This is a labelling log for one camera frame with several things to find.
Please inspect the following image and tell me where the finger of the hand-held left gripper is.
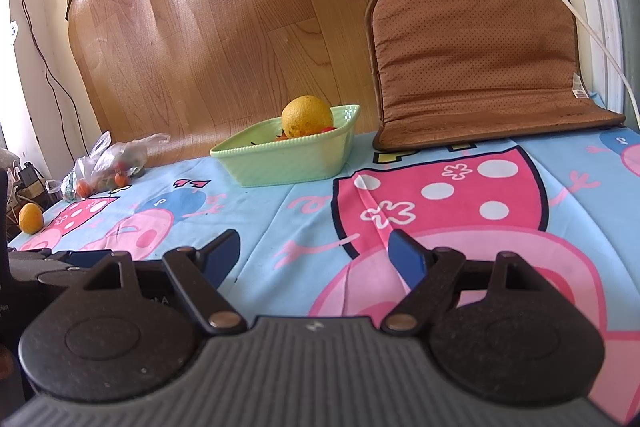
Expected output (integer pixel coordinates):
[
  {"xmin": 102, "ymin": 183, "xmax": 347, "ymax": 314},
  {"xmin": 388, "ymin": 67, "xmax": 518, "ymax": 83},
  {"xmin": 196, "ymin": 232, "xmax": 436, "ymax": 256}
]
[{"xmin": 37, "ymin": 249, "xmax": 113, "ymax": 286}]

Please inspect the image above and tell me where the black power adapter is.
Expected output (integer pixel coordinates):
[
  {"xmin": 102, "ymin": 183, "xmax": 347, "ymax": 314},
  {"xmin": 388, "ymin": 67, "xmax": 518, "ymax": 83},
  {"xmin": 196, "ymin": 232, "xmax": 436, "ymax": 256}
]
[{"xmin": 19, "ymin": 162, "xmax": 41, "ymax": 190}]

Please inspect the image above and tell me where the small yellow-orange round fruit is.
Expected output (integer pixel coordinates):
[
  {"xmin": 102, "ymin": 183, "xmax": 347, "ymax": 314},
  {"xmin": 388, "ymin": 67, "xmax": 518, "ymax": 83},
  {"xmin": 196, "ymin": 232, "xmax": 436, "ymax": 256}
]
[{"xmin": 19, "ymin": 203, "xmax": 44, "ymax": 235}]

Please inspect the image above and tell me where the cartoon pig printed blanket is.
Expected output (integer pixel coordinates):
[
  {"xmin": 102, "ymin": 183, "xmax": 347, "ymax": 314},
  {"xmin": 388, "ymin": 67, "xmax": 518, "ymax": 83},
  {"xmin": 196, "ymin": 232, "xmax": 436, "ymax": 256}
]
[{"xmin": 7, "ymin": 119, "xmax": 640, "ymax": 425}]

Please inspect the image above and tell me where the black thin cable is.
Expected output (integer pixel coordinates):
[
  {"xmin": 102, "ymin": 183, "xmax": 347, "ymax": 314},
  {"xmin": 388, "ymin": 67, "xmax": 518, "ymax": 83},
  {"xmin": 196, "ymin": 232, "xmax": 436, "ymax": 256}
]
[{"xmin": 7, "ymin": 0, "xmax": 93, "ymax": 148}]

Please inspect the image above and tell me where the light green rectangular dish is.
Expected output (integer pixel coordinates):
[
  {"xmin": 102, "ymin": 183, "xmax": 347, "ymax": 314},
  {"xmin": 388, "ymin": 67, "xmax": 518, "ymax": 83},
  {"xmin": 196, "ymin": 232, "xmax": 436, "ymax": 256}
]
[{"xmin": 209, "ymin": 104, "xmax": 362, "ymax": 188}]

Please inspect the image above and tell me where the white power cable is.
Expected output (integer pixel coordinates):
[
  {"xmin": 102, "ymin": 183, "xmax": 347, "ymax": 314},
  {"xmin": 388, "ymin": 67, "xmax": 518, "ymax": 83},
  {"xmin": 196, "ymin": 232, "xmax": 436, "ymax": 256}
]
[{"xmin": 467, "ymin": 0, "xmax": 640, "ymax": 128}]

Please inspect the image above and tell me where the pile of bagged small tomatoes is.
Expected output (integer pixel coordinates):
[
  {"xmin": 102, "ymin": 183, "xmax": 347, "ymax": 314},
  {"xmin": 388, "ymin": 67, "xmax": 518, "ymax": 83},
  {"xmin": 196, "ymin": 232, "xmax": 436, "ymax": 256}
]
[{"xmin": 62, "ymin": 157, "xmax": 146, "ymax": 200}]

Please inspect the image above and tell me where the wood pattern vinyl sheet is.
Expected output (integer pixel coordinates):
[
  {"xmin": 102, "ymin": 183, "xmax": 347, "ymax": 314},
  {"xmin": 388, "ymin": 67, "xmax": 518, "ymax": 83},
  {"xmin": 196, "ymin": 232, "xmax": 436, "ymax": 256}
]
[{"xmin": 65, "ymin": 0, "xmax": 382, "ymax": 168}]

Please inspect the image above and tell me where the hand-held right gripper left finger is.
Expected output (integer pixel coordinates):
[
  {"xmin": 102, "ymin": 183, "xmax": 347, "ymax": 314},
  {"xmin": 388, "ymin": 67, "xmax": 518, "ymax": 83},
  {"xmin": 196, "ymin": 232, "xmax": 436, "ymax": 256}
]
[{"xmin": 65, "ymin": 229, "xmax": 248, "ymax": 336}]

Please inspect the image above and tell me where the brown seat cushion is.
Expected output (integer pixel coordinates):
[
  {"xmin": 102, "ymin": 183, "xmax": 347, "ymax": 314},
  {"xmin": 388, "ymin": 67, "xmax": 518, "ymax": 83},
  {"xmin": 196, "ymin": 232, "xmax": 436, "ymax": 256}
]
[{"xmin": 364, "ymin": 0, "xmax": 627, "ymax": 152}]

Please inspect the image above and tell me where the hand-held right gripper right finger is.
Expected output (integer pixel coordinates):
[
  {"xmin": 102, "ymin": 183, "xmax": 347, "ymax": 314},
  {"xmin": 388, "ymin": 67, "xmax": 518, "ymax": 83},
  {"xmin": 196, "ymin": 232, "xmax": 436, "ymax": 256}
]
[{"xmin": 382, "ymin": 229, "xmax": 562, "ymax": 334}]

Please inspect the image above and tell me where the clear plastic bag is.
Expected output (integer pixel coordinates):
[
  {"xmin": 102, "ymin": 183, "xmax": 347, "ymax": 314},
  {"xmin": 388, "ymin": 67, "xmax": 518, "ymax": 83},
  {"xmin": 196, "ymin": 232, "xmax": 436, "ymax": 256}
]
[{"xmin": 60, "ymin": 131, "xmax": 172, "ymax": 202}]

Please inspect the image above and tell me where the large yellow orange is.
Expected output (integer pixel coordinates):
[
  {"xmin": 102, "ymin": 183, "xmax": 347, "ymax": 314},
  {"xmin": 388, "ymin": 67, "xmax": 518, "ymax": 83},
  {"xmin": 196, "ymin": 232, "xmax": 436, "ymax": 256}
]
[{"xmin": 281, "ymin": 95, "xmax": 334, "ymax": 138}]

